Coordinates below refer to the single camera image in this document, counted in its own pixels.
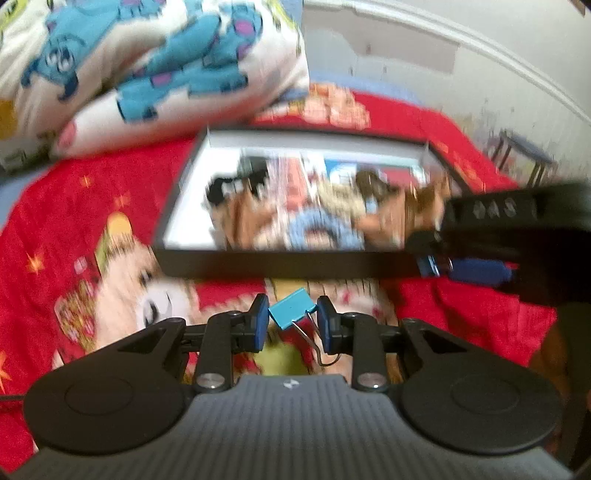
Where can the dark blue binder clip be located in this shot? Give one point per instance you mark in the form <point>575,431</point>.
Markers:
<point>435,266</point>

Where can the black shallow box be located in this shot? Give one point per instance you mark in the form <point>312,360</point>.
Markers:
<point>186,243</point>

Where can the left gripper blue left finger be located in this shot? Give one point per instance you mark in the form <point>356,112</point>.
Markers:
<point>222,337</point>

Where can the black white-trim scrunchie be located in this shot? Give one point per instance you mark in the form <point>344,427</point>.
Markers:
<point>221,187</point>

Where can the light blue binder clip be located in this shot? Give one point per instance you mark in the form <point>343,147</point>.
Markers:
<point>294,313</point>

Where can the light blue knitted scrunchie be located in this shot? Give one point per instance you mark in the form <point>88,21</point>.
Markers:
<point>317,220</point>

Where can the blue round stool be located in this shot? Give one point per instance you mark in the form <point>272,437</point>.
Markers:
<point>510,141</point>

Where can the Monsters Inc white quilt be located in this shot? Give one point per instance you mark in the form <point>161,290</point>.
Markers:
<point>85,77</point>

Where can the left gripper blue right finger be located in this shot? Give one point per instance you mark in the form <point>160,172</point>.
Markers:
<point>361,337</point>

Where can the red Disney bedspread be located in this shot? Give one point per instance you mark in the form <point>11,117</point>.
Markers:
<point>70,228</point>

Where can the olive green scrunchie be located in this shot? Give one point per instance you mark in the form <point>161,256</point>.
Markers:
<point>371,186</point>

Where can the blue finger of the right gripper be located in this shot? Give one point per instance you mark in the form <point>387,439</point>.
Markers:
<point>478,271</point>

